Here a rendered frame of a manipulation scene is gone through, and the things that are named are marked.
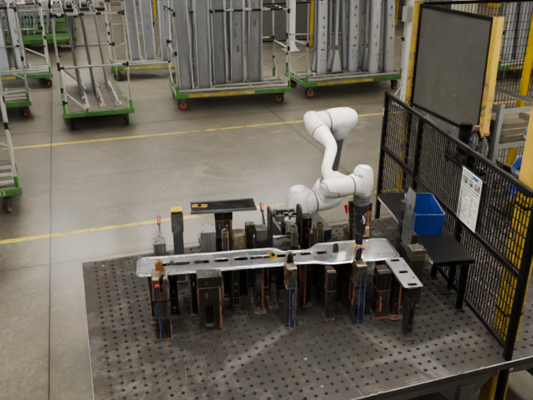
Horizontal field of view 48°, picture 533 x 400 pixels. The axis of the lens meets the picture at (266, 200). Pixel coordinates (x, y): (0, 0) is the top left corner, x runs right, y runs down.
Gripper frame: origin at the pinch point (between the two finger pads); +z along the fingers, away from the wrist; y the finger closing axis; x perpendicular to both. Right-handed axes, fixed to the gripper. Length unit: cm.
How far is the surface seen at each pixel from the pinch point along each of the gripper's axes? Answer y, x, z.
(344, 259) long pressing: 10.1, -10.6, 6.5
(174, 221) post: -30, -97, -4
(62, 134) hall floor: -570, -249, 107
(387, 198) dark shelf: -56, 36, 4
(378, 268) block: 18.3, 5.3, 8.5
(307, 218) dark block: -18.1, -24.4, -5.2
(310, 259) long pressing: 6.4, -28.0, 6.5
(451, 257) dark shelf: 21.7, 43.0, 3.5
